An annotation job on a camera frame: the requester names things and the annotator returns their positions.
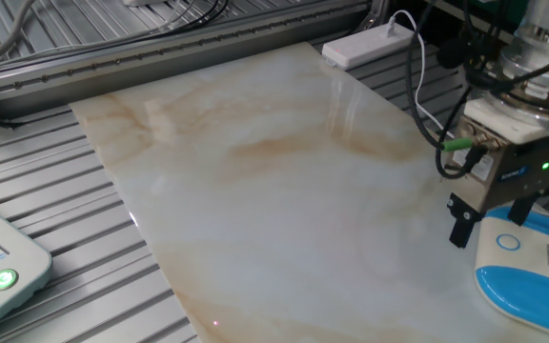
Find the silver Schunk gripper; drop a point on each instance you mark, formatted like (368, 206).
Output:
(517, 186)

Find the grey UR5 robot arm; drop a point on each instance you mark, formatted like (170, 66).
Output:
(541, 71)

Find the blue and white desk lamp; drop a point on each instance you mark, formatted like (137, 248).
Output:
(532, 295)

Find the white power strip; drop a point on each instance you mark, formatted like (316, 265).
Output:
(365, 47)

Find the marble pattern board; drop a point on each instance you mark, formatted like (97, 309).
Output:
(279, 190)

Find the white robot teach pendant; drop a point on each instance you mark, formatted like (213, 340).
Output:
(12, 257)

